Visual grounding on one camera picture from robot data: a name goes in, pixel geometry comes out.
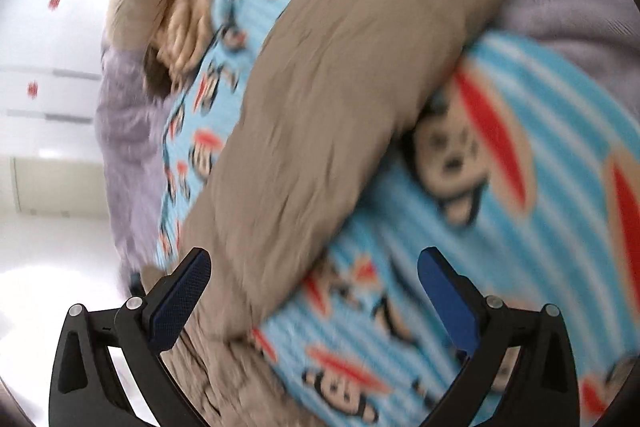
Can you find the blue striped monkey print blanket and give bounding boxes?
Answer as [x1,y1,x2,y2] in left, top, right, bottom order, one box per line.
[155,0,640,427]

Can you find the khaki pants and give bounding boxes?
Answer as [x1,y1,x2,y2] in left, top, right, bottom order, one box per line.
[142,0,503,427]

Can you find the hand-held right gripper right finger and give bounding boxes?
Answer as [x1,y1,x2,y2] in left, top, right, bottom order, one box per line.
[417,247,593,427]

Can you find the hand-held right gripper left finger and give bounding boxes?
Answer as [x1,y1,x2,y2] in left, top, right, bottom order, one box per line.
[48,247,212,427]

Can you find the white wardrobe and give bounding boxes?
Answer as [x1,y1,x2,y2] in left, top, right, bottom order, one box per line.
[0,0,121,228]

